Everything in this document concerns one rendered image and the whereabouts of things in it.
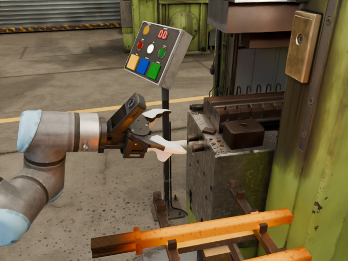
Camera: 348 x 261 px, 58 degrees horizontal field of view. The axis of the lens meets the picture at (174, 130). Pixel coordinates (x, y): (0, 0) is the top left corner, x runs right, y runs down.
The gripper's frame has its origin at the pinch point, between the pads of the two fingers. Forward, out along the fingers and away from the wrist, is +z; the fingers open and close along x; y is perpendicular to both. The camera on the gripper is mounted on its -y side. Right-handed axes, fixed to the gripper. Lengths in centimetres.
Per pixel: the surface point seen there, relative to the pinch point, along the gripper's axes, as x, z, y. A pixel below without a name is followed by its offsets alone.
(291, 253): 34.2, 14.8, 1.6
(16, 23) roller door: -749, -103, 353
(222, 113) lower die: -22.3, 27.2, 12.1
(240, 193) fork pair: 14.8, 15.2, 8.2
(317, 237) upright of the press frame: 25, 41, 18
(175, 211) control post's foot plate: -51, 51, 121
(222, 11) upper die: -35.6, 19.5, -18.3
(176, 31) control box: -78, 24, 10
